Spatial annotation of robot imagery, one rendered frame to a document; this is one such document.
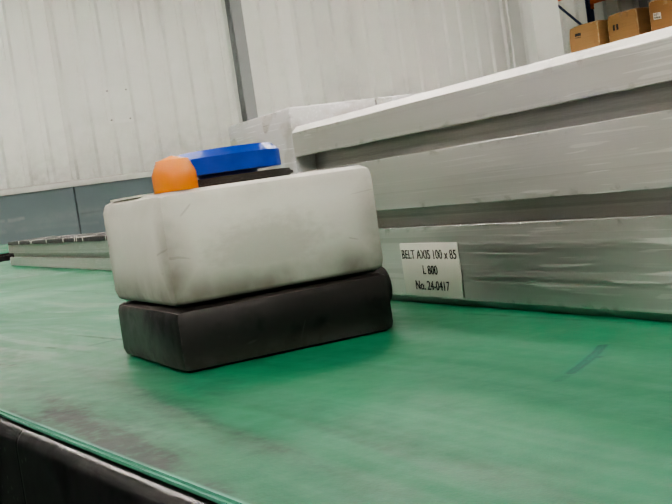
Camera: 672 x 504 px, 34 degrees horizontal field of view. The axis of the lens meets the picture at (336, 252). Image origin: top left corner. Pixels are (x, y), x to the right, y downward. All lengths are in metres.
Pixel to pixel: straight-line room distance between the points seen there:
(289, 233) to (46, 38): 11.88
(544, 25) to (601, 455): 8.62
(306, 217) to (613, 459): 0.20
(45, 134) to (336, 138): 11.62
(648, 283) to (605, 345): 0.04
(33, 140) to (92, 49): 1.21
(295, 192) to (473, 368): 0.11
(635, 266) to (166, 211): 0.15
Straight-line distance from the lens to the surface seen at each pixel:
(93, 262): 1.15
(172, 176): 0.37
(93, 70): 12.34
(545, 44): 8.79
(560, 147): 0.37
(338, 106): 0.56
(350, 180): 0.39
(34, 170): 12.00
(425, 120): 0.43
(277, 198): 0.37
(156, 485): 0.24
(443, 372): 0.30
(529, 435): 0.23
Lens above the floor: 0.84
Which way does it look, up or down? 4 degrees down
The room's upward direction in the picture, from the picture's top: 8 degrees counter-clockwise
